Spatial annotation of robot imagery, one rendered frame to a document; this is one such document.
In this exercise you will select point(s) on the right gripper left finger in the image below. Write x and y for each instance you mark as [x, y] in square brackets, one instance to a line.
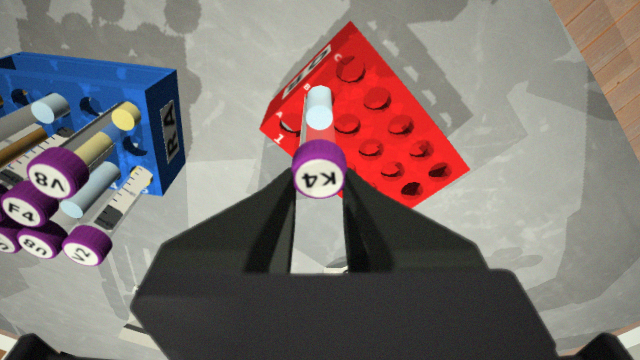
[240, 236]

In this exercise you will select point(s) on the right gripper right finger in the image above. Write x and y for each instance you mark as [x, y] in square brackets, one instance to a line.
[398, 238]

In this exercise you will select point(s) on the blue tube rack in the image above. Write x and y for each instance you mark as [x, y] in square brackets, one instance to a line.
[155, 94]

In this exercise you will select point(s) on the white done button panel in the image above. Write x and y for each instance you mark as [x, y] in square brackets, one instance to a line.
[135, 333]

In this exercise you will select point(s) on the red lego brick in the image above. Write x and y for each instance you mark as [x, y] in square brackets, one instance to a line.
[420, 176]

